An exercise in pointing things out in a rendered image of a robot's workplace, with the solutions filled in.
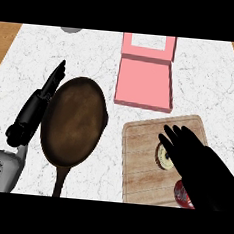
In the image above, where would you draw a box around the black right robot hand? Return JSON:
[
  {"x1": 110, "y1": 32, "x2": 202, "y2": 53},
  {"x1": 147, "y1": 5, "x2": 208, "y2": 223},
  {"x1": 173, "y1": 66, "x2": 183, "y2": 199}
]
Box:
[{"x1": 151, "y1": 123, "x2": 234, "y2": 214}]

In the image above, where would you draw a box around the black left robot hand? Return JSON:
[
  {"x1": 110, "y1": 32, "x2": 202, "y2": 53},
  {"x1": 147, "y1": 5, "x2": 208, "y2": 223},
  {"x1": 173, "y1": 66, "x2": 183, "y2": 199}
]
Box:
[{"x1": 4, "y1": 55, "x2": 68, "y2": 152}]

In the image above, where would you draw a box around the pale cupcake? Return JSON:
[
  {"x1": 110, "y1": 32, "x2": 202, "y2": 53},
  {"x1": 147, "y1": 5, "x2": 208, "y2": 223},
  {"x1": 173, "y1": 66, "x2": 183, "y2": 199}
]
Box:
[{"x1": 154, "y1": 141, "x2": 178, "y2": 172}]

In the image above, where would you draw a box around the wooden cutting board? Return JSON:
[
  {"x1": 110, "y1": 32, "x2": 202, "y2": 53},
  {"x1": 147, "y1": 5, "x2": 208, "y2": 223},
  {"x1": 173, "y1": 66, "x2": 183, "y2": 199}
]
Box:
[{"x1": 116, "y1": 108, "x2": 211, "y2": 211}]

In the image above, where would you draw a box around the pink cardboard box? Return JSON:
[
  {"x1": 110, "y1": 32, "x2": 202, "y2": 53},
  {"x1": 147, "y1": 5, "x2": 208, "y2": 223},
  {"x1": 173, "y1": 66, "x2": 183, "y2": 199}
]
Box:
[{"x1": 113, "y1": 32, "x2": 180, "y2": 115}]

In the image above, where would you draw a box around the red can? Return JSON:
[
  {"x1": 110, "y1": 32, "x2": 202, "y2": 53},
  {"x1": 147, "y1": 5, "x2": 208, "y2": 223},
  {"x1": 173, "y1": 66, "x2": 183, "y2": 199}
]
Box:
[{"x1": 171, "y1": 179, "x2": 198, "y2": 210}]

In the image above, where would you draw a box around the dark brown frying pan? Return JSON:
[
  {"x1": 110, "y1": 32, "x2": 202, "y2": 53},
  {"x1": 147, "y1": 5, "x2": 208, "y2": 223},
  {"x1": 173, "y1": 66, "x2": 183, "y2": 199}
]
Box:
[{"x1": 34, "y1": 73, "x2": 113, "y2": 202}]

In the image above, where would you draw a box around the grey round object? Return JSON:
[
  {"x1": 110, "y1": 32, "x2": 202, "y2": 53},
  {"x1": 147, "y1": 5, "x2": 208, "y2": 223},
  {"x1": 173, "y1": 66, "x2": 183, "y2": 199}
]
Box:
[{"x1": 59, "y1": 27, "x2": 84, "y2": 36}]

